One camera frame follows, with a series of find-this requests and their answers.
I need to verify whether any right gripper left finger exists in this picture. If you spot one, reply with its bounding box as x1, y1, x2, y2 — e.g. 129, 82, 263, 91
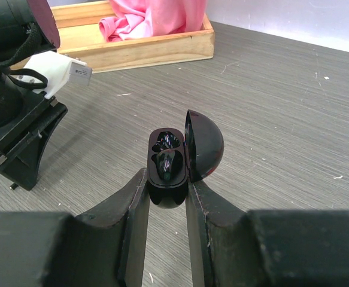
0, 169, 149, 286

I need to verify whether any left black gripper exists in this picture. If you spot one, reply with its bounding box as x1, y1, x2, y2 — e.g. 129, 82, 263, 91
0, 95, 68, 191

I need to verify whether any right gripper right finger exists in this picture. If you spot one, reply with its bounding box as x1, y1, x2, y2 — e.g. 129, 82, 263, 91
186, 182, 349, 286

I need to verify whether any black earbud bottom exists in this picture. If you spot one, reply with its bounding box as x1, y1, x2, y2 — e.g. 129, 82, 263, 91
151, 149, 183, 182

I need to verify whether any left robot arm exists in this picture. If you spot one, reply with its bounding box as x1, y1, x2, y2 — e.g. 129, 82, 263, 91
0, 1, 67, 190

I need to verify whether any wooden clothes rack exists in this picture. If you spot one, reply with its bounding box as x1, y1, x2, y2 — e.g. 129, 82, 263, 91
47, 1, 215, 72

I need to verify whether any pink t-shirt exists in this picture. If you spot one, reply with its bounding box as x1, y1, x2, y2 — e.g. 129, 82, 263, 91
99, 0, 207, 42

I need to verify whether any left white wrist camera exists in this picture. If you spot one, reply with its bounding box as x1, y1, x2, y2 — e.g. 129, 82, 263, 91
24, 51, 92, 99

